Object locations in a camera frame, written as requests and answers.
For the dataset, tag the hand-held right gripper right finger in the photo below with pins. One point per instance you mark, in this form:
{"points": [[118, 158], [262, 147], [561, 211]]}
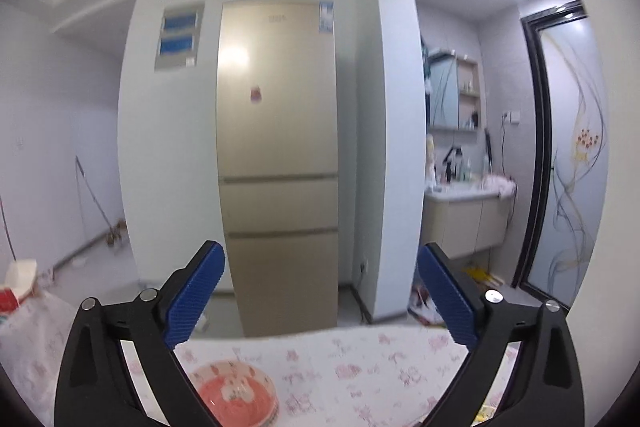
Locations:
{"points": [[447, 299]]}

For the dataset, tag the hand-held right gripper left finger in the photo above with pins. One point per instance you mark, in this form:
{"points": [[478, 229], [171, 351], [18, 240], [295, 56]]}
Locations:
{"points": [[192, 302]]}

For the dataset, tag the pink strawberry bowl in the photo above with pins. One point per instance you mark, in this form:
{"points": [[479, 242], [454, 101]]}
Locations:
{"points": [[235, 392], [273, 414]]}

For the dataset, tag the red and white plastic bag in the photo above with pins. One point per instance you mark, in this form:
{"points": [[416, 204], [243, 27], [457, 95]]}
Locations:
{"points": [[425, 304]]}

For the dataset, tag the yellow plastic item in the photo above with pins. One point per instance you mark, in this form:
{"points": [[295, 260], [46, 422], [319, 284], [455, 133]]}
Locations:
{"points": [[482, 277]]}

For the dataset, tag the beige vanity cabinet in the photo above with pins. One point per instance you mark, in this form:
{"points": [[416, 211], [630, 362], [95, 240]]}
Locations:
{"points": [[465, 222]]}

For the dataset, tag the pink printed tablecloth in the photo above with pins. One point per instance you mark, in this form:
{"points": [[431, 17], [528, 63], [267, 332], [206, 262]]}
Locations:
{"points": [[350, 372]]}

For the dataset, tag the white and pink cloth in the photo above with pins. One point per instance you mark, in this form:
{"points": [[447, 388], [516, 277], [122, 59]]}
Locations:
{"points": [[500, 183]]}

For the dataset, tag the black faucet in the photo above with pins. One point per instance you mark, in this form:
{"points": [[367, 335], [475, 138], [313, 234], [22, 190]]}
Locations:
{"points": [[452, 164]]}

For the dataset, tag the blonde doll figurine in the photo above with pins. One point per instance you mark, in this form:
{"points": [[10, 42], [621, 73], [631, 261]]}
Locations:
{"points": [[429, 162]]}

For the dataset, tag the metal mop pole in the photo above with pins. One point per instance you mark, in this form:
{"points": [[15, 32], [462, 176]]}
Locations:
{"points": [[92, 197]]}

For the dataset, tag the gold refrigerator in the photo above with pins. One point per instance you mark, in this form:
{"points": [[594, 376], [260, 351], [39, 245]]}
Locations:
{"points": [[277, 157]]}

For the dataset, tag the red and white box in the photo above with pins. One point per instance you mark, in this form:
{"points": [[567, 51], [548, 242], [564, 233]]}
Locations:
{"points": [[7, 297]]}

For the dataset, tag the patterned frosted glass door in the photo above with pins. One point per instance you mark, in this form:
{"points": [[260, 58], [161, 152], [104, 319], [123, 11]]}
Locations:
{"points": [[575, 157]]}

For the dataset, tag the thin dark pole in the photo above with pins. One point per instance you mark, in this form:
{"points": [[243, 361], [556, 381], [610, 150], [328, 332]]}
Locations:
{"points": [[5, 227]]}

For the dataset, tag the bathroom mirror cabinet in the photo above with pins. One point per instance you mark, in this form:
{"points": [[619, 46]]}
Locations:
{"points": [[450, 92]]}

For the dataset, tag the pink fridge magnet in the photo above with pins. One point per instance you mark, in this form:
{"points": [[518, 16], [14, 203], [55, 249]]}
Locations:
{"points": [[255, 94]]}

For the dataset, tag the grey electrical panel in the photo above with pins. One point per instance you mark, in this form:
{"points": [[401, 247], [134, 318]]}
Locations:
{"points": [[177, 34]]}

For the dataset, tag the black door frame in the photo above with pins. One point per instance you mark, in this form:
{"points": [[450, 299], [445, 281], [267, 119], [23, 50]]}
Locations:
{"points": [[537, 157]]}

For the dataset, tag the white wall socket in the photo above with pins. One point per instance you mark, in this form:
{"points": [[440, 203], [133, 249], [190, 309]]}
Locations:
{"points": [[511, 117]]}

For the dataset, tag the white wall hook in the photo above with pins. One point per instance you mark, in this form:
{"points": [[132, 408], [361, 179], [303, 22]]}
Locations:
{"points": [[19, 142]]}

